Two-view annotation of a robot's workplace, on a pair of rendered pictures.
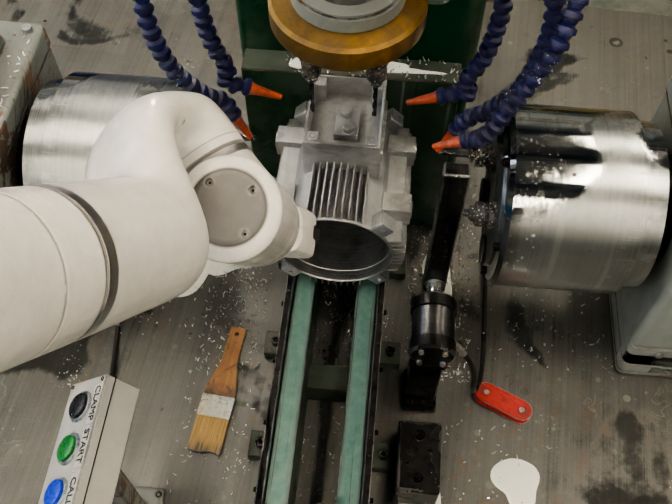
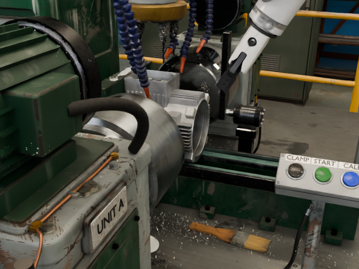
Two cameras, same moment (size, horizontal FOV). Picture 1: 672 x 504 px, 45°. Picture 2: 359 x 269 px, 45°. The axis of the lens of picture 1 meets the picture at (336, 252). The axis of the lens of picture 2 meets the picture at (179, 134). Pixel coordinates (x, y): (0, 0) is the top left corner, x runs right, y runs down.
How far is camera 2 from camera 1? 123 cm
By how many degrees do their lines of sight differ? 63
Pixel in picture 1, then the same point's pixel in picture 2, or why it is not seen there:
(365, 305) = (212, 153)
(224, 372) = (219, 232)
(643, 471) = (284, 143)
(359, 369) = (247, 159)
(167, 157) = not seen: outside the picture
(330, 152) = (171, 85)
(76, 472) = (341, 164)
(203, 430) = (255, 244)
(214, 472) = (280, 245)
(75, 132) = (125, 117)
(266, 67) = (110, 84)
